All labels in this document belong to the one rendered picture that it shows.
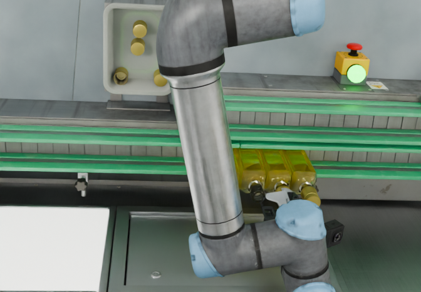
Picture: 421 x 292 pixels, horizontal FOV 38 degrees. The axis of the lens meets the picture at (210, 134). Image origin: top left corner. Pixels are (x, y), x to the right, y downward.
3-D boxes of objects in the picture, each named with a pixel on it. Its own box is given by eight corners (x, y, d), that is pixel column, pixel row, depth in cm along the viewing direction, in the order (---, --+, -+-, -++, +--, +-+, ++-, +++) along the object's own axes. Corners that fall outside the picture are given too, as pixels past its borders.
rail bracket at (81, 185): (79, 180, 156) (72, 207, 143) (78, 156, 153) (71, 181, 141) (94, 180, 156) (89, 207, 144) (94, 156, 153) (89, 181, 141)
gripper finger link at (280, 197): (262, 177, 129) (269, 205, 121) (290, 178, 130) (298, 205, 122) (260, 189, 131) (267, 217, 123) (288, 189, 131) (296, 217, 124)
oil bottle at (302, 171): (275, 157, 157) (292, 198, 138) (277, 137, 155) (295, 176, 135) (296, 158, 158) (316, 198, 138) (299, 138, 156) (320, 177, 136)
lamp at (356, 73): (344, 80, 156) (348, 84, 153) (348, 63, 154) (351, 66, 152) (362, 81, 157) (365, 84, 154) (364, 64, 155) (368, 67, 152)
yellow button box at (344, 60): (331, 75, 163) (339, 84, 157) (336, 48, 160) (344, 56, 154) (357, 76, 164) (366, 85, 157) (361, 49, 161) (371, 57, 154)
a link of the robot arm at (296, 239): (257, 230, 94) (265, 287, 98) (329, 217, 94) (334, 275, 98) (250, 203, 101) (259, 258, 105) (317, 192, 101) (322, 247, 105)
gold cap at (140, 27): (133, 19, 151) (132, 23, 147) (147, 20, 151) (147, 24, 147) (132, 33, 152) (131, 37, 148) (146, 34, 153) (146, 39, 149)
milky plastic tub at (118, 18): (105, 82, 159) (103, 93, 151) (105, -5, 150) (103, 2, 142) (172, 84, 160) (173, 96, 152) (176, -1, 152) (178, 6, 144)
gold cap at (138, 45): (130, 37, 153) (129, 42, 149) (145, 37, 153) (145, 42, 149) (131, 51, 154) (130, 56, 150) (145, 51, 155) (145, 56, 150)
